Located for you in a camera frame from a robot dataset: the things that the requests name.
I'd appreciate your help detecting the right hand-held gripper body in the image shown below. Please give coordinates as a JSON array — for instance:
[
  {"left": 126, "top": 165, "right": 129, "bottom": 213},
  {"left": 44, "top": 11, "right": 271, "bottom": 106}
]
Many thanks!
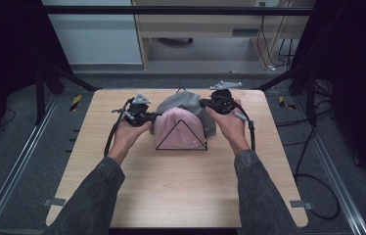
[{"left": 207, "top": 80, "right": 252, "bottom": 122}]

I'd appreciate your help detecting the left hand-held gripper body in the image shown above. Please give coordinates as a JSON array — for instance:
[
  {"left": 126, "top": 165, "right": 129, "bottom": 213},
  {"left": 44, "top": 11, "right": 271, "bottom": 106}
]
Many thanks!
[{"left": 112, "top": 93, "right": 156, "bottom": 128}]

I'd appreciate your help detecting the grey knit beanie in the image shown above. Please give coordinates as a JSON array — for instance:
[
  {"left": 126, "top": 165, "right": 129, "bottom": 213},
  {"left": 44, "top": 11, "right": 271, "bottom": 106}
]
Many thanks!
[{"left": 149, "top": 90, "right": 217, "bottom": 138}]

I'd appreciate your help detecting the pink knit beanie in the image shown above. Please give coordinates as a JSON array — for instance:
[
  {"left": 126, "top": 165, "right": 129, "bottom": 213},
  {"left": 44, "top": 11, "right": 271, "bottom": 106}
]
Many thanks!
[{"left": 153, "top": 107, "right": 208, "bottom": 151}]

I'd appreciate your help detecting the black wire rack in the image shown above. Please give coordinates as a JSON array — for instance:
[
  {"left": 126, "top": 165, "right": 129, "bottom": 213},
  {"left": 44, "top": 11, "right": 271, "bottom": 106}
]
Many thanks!
[{"left": 155, "top": 85, "right": 209, "bottom": 152}]

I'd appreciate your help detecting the person's left hand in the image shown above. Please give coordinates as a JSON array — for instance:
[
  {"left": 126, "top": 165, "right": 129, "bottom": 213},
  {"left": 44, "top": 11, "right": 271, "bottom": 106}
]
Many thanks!
[{"left": 110, "top": 112, "right": 153, "bottom": 159}]

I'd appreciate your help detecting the person's right hand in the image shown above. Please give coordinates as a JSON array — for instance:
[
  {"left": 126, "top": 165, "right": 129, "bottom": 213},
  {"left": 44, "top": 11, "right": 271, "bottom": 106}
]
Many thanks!
[{"left": 205, "top": 99, "right": 252, "bottom": 155}]

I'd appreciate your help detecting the light wooden desk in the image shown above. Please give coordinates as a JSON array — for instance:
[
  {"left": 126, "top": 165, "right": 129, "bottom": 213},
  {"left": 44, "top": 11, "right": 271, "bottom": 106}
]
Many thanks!
[{"left": 131, "top": 0, "right": 316, "bottom": 71}]

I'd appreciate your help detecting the black metal stand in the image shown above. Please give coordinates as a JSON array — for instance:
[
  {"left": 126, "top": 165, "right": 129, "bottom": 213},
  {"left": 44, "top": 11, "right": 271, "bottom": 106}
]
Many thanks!
[
  {"left": 254, "top": 64, "right": 320, "bottom": 129},
  {"left": 33, "top": 62, "right": 103, "bottom": 127}
]

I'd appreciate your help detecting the white cabinet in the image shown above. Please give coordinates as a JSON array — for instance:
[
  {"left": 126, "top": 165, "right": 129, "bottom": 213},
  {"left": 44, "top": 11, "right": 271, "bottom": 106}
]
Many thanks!
[{"left": 40, "top": 0, "right": 143, "bottom": 66}]

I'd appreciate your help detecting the grey tape piece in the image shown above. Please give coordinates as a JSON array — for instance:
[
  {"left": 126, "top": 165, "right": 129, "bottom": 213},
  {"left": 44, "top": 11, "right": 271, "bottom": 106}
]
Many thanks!
[
  {"left": 290, "top": 199, "right": 315, "bottom": 211},
  {"left": 41, "top": 197, "right": 68, "bottom": 208}
]

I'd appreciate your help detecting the dark curtain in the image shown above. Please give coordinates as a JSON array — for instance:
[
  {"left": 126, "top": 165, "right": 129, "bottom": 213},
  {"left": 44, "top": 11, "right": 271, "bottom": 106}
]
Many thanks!
[
  {"left": 0, "top": 0, "right": 74, "bottom": 158},
  {"left": 290, "top": 0, "right": 366, "bottom": 197}
]

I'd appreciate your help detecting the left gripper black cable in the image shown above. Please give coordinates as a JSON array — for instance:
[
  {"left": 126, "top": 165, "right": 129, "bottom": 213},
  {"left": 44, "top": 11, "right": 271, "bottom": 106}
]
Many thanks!
[{"left": 104, "top": 97, "right": 134, "bottom": 158}]

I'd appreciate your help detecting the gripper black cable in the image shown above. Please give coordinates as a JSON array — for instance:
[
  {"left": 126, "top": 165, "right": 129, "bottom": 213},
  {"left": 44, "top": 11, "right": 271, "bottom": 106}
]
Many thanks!
[
  {"left": 104, "top": 97, "right": 134, "bottom": 158},
  {"left": 233, "top": 100, "right": 257, "bottom": 152}
]

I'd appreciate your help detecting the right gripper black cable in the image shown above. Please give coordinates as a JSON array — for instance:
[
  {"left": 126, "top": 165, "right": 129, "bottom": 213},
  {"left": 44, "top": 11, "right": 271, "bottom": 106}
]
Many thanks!
[{"left": 233, "top": 100, "right": 257, "bottom": 152}]

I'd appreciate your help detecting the yellow-handled tool right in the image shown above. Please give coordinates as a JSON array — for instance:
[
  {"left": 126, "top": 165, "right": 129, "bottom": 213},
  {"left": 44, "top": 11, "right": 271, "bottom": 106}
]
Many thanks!
[{"left": 278, "top": 95, "right": 297, "bottom": 111}]

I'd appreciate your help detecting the yellow-handled tool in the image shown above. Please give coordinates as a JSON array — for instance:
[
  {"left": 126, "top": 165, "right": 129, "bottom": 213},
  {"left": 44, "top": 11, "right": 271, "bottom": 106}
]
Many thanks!
[
  {"left": 278, "top": 95, "right": 297, "bottom": 111},
  {"left": 69, "top": 94, "right": 83, "bottom": 113}
]

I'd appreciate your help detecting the yellow-handled tool left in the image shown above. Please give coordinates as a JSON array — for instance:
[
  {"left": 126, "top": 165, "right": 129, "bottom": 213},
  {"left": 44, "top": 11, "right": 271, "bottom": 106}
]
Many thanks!
[{"left": 69, "top": 94, "right": 83, "bottom": 113}]

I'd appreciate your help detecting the bundle of desk cables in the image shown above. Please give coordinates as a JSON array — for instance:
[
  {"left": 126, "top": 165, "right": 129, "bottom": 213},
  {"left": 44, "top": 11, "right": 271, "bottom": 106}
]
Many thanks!
[{"left": 254, "top": 1, "right": 300, "bottom": 71}]

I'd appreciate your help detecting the long black floor cable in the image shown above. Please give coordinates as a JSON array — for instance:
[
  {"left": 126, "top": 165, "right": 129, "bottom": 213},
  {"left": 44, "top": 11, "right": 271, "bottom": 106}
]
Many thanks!
[{"left": 274, "top": 107, "right": 342, "bottom": 221}]

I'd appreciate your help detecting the black horizontal frame bar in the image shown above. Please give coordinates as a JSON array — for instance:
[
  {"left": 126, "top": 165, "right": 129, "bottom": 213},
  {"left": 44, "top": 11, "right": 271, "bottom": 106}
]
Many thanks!
[{"left": 41, "top": 5, "right": 314, "bottom": 17}]

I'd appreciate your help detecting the thin black floor cable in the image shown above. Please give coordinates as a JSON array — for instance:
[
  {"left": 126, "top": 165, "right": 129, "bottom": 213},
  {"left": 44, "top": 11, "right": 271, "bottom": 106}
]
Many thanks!
[{"left": 0, "top": 108, "right": 18, "bottom": 129}]

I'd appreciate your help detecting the aluminium floor rail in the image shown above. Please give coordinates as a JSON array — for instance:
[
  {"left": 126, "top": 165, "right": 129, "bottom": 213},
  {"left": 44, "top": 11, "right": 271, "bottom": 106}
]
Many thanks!
[
  {"left": 292, "top": 94, "right": 366, "bottom": 235},
  {"left": 0, "top": 94, "right": 61, "bottom": 235}
]

